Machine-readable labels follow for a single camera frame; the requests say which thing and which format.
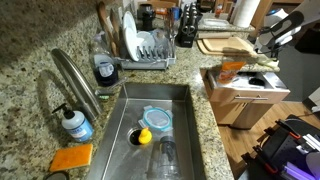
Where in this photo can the clear plastic jar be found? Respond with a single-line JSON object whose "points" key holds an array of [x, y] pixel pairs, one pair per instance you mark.
{"points": [[165, 160]]}

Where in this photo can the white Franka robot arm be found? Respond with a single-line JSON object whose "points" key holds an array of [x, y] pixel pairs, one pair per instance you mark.
{"points": [[283, 26]]}

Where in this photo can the stainless steel sink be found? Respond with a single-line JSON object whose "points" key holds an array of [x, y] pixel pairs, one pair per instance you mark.
{"points": [[123, 153]]}

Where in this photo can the curved steel faucet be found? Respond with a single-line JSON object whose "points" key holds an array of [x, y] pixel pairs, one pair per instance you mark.
{"points": [[78, 83]]}

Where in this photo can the white paper towel roll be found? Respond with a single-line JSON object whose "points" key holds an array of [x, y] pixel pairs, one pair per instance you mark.
{"points": [[246, 11]]}

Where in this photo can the small wooden cutting board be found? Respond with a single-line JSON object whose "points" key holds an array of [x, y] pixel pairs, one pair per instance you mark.
{"points": [[226, 44]]}

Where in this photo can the black equipment cart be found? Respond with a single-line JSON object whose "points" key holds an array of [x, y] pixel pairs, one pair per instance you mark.
{"points": [[286, 150]]}

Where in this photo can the black knife block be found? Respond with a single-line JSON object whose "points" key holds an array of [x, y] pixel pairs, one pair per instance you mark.
{"points": [[188, 26]]}

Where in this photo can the large wooden cutting board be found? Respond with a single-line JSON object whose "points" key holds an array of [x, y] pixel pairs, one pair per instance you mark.
{"points": [[213, 52]]}

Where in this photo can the orange food packet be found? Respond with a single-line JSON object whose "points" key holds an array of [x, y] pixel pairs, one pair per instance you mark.
{"points": [[230, 71]]}

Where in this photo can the wooden cabinet doors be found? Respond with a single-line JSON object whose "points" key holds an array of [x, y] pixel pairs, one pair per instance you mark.
{"points": [[246, 115]]}

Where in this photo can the large white plate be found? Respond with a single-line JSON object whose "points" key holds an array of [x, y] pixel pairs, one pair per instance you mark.
{"points": [[131, 43]]}

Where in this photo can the black bowl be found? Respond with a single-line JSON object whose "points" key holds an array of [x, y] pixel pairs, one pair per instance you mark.
{"points": [[256, 81]]}

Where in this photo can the small white plate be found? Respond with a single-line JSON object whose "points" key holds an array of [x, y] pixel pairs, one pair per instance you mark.
{"points": [[129, 20]]}

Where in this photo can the blue soap pump bottle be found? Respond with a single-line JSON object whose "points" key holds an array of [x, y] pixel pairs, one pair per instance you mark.
{"points": [[78, 125]]}

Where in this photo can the white bowl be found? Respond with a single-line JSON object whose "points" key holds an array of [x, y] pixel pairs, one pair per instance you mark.
{"points": [[146, 38]]}

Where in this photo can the orange scrub sponge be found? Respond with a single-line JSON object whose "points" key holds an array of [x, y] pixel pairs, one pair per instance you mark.
{"points": [[71, 156]]}

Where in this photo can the clear wine glass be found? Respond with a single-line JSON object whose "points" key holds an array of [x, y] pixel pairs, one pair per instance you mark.
{"points": [[172, 23]]}

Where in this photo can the wooden spoon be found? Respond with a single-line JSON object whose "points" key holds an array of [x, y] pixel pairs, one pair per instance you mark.
{"points": [[115, 23], [104, 20]]}

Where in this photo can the blue rimmed container lid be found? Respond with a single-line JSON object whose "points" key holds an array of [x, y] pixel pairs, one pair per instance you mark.
{"points": [[157, 118]]}

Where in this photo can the yellow rubber duck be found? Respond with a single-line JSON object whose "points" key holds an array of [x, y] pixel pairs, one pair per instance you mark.
{"points": [[145, 136]]}

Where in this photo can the grey dish rack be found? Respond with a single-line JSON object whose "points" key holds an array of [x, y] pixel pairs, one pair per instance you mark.
{"points": [[150, 61]]}

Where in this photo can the black coffee maker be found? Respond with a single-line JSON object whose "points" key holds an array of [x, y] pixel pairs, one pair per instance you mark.
{"points": [[146, 16]]}

